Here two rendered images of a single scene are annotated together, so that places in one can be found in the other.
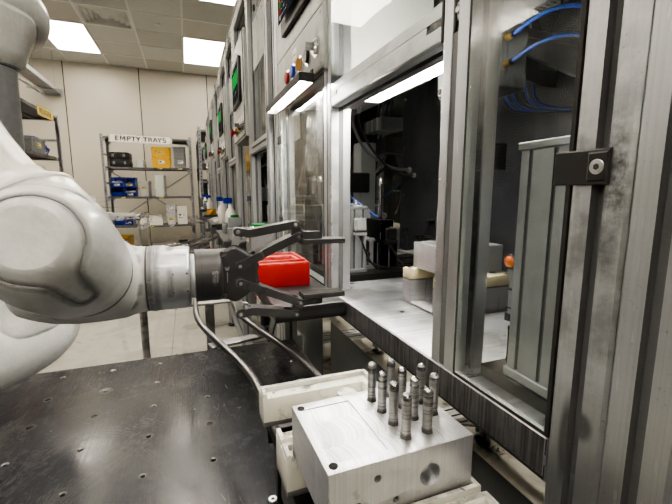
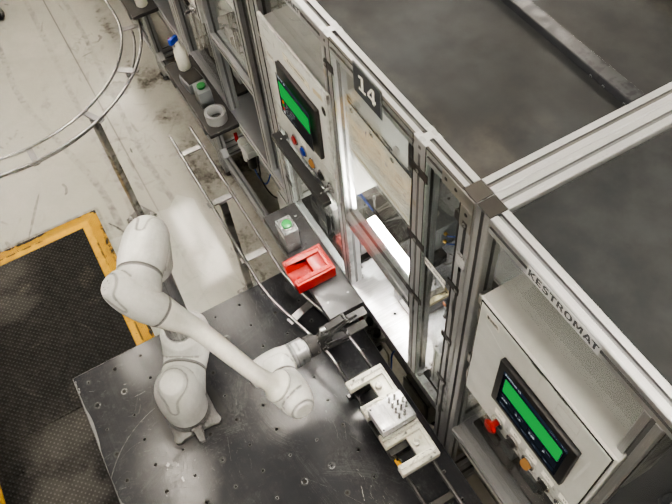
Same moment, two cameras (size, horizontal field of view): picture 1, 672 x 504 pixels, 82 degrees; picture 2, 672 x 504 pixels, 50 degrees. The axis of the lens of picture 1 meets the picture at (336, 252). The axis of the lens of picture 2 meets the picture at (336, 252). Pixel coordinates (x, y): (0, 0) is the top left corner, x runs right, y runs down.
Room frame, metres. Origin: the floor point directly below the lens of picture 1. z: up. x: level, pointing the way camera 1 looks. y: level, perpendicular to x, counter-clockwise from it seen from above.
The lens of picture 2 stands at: (-0.55, 0.12, 3.14)
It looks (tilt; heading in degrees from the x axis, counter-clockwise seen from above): 56 degrees down; 357
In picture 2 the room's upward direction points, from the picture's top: 7 degrees counter-clockwise
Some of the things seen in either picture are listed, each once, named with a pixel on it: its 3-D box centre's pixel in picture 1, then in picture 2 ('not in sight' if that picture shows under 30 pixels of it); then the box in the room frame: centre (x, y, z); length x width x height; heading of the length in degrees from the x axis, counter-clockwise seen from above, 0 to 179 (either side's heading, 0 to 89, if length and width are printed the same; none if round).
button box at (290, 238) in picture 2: (262, 247); (290, 232); (1.05, 0.20, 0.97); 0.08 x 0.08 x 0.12; 21
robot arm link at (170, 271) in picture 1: (172, 277); (299, 352); (0.54, 0.23, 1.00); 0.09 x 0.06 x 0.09; 21
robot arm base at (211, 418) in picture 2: not in sight; (190, 414); (0.51, 0.66, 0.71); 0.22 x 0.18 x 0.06; 21
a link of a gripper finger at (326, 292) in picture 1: (321, 293); (357, 327); (0.61, 0.02, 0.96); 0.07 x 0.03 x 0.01; 111
